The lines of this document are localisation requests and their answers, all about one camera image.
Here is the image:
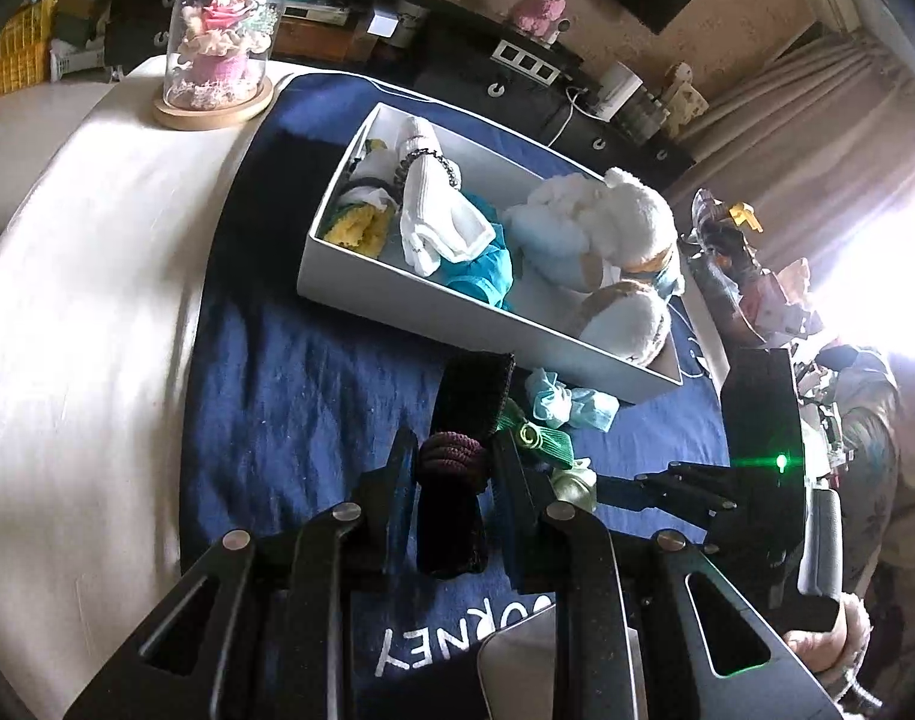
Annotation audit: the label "glass dome with flowers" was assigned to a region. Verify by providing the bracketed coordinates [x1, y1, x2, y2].
[152, 0, 288, 131]

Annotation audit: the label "dark sock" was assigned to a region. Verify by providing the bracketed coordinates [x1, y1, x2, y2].
[416, 352, 517, 578]

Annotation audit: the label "black television cabinet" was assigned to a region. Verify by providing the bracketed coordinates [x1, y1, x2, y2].
[101, 0, 694, 166]

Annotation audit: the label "navy blue blanket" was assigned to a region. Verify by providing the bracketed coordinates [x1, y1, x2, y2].
[179, 71, 732, 720]

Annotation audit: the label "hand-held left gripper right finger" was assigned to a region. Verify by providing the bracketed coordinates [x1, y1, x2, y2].
[491, 435, 844, 720]

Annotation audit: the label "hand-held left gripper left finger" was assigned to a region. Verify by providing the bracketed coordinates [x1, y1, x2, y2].
[63, 427, 421, 720]

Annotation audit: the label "white fluffy towel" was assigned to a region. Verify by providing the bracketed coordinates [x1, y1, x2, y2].
[502, 172, 616, 290]

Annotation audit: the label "beige curtain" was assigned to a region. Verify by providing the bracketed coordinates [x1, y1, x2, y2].
[704, 0, 915, 241]

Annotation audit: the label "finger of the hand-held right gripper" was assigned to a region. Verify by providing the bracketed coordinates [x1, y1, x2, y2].
[633, 461, 736, 492]
[596, 474, 721, 533]

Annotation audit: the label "white socket panel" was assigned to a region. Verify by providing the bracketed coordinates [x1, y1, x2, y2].
[491, 39, 563, 85]

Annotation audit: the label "white router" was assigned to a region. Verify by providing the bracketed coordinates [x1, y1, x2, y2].
[596, 62, 643, 121]

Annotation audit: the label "dark beaded bracelet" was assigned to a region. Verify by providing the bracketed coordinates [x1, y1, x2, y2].
[393, 150, 466, 188]

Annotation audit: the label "green ribbon hair tie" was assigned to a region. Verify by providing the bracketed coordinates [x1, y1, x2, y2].
[494, 399, 578, 473]

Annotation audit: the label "yellow cloth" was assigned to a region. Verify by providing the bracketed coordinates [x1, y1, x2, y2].
[318, 202, 391, 252]

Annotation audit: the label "pink plush toy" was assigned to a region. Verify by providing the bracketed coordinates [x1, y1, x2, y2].
[509, 0, 568, 38]

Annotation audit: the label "yellow plastic crate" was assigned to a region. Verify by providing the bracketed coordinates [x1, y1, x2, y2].
[0, 45, 53, 103]
[5, 0, 58, 55]

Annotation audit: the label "maroon hair tie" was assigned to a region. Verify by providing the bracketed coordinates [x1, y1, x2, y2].
[416, 431, 497, 500]

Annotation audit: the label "white fluffy plush socks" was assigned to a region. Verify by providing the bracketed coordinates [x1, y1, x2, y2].
[577, 166, 687, 368]

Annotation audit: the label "cream spotted giraffe plush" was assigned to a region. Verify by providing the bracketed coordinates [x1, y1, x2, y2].
[663, 64, 709, 136]

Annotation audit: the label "person's body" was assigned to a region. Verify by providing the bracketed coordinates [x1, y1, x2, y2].
[817, 345, 915, 578]

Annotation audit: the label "teal books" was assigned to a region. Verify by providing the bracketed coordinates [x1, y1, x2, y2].
[281, 0, 353, 23]

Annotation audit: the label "white black striped sock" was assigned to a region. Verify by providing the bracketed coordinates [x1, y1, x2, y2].
[344, 139, 398, 203]

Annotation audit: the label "cream scrunchie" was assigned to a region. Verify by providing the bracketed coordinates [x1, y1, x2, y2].
[551, 457, 601, 511]

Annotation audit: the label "teal ruffled cloth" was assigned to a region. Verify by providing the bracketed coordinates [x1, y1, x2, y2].
[434, 191, 514, 312]

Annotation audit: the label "white cardboard box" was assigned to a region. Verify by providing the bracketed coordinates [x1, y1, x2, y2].
[297, 101, 683, 407]

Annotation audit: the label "person's right hand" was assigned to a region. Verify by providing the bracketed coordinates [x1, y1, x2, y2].
[783, 630, 852, 680]

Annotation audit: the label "light blue scrunchie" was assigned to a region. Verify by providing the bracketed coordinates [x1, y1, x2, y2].
[524, 369, 619, 434]

